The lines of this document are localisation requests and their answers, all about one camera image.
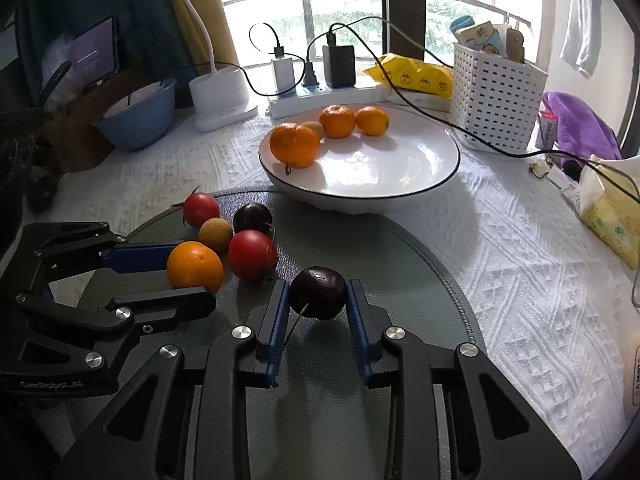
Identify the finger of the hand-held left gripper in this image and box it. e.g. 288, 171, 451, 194
16, 287, 218, 377
22, 220, 179, 282

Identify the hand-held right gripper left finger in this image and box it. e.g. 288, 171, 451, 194
52, 279, 292, 480

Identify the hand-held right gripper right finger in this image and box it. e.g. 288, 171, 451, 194
346, 278, 584, 480

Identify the orange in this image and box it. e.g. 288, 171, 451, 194
166, 241, 225, 295

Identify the dark purple plum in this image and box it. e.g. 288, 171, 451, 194
288, 266, 347, 320
233, 202, 274, 236

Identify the white plate with dark rim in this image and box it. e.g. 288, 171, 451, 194
258, 104, 461, 214

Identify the round grey placemat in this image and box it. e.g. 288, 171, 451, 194
116, 186, 487, 480

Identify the brownish lychee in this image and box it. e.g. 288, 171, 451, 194
198, 217, 235, 253

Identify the blue bowl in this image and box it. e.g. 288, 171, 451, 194
94, 78, 178, 153

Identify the brown cardboard box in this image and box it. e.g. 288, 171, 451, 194
42, 64, 167, 173

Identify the white desk lamp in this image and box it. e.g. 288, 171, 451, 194
91, 0, 259, 133

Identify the large tangerine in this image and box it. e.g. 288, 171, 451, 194
269, 122, 321, 169

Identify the small tangerine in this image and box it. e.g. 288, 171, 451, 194
319, 103, 357, 140
355, 105, 390, 137

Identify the tablet screen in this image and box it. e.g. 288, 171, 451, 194
39, 15, 119, 94

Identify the white charger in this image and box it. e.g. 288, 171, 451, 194
271, 47, 294, 97

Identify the white power strip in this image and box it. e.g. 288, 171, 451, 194
265, 84, 392, 120

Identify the white flat box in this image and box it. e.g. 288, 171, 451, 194
389, 87, 455, 114

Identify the teal curtain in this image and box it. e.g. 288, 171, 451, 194
19, 0, 197, 111

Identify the yellow curtain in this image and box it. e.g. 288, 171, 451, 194
159, 0, 242, 69

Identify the yellow snack packet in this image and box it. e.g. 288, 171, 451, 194
362, 53, 454, 99

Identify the black charger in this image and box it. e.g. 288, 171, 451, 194
322, 43, 356, 89

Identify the white perforated basket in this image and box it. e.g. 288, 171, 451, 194
449, 41, 550, 154

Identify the yellow-green tissue pack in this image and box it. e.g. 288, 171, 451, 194
579, 156, 640, 269

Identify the balcony railing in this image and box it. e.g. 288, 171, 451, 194
220, 0, 532, 68

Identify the purple towel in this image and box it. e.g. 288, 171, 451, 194
542, 90, 622, 162

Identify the printed carton packet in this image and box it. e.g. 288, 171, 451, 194
456, 20, 504, 57

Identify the blue cloth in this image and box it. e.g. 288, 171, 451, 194
449, 15, 477, 37

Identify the brown leather pouch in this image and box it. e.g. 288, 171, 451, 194
504, 27, 526, 64

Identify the white hanging towel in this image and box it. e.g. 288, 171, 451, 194
559, 0, 604, 79

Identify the long black cable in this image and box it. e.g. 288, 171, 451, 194
306, 16, 640, 213

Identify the short black cable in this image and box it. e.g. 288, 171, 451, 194
248, 23, 287, 97

